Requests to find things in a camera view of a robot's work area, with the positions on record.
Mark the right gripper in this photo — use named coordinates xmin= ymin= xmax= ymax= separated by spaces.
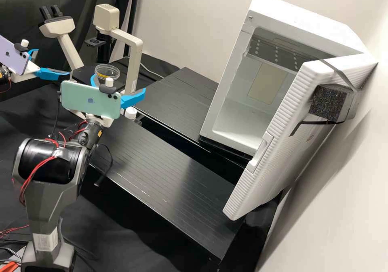
xmin=68 ymin=74 xmax=147 ymax=128

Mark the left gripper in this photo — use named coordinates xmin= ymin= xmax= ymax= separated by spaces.
xmin=12 ymin=48 xmax=72 ymax=83

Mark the petri dish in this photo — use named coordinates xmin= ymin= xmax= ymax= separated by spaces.
xmin=94 ymin=64 xmax=120 ymax=80

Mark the white-capped bottle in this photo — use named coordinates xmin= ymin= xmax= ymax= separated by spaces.
xmin=124 ymin=107 xmax=142 ymax=127

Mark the cream microscope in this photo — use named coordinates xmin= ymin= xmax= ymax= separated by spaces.
xmin=38 ymin=4 xmax=146 ymax=95

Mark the black platform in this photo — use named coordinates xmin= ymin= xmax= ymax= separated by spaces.
xmin=98 ymin=119 xmax=247 ymax=262
xmin=133 ymin=67 xmax=219 ymax=147

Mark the white incubator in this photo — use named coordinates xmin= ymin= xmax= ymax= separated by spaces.
xmin=199 ymin=0 xmax=369 ymax=157

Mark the incubator door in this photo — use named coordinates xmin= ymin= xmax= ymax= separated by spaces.
xmin=222 ymin=57 xmax=380 ymax=221

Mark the left wrist camera phone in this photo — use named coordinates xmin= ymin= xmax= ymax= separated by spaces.
xmin=0 ymin=35 xmax=34 ymax=76

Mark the wrist camera phone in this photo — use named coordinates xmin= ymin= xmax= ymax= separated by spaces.
xmin=0 ymin=35 xmax=34 ymax=76
xmin=59 ymin=78 xmax=122 ymax=120

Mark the right wrist camera phone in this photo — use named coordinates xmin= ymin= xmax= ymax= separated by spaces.
xmin=59 ymin=78 xmax=122 ymax=120

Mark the white cable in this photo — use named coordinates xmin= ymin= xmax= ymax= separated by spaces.
xmin=140 ymin=63 xmax=166 ymax=79

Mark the black cable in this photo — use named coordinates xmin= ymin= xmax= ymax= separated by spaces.
xmin=93 ymin=144 xmax=114 ymax=188
xmin=51 ymin=91 xmax=64 ymax=141

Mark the red wire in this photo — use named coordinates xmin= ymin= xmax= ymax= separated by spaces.
xmin=0 ymin=226 xmax=31 ymax=239

